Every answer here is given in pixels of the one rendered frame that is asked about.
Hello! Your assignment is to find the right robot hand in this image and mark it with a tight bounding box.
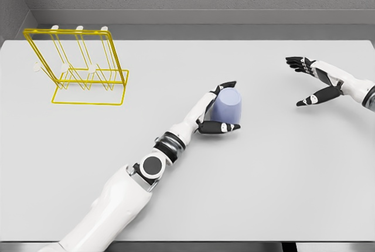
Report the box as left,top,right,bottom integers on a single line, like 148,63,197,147
285,56,359,107

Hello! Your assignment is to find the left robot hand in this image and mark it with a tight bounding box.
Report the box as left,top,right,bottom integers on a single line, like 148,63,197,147
181,80,241,136

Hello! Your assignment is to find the yellow wire cup holder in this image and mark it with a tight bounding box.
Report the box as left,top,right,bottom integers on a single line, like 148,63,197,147
23,25,130,106

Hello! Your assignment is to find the lavender blue cup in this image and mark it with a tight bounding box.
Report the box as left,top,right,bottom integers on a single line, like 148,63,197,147
211,87,243,125

